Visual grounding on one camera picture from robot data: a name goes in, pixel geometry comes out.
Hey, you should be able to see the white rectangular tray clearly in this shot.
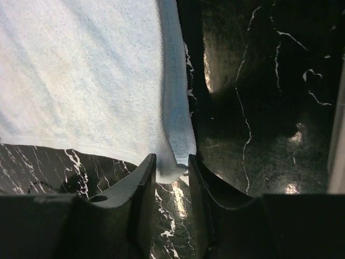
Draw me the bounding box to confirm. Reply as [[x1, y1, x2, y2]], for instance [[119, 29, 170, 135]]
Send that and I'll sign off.
[[327, 62, 344, 194]]

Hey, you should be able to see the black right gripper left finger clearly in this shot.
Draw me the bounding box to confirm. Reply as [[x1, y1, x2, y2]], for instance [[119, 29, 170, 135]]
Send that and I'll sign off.
[[1, 154, 156, 258]]

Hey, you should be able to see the light blue towel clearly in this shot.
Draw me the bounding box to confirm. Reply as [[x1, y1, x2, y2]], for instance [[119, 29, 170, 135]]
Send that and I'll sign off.
[[1, 1, 196, 183]]

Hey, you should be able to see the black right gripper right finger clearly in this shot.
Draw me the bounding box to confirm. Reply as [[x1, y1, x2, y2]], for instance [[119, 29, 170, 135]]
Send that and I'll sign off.
[[188, 155, 344, 258]]

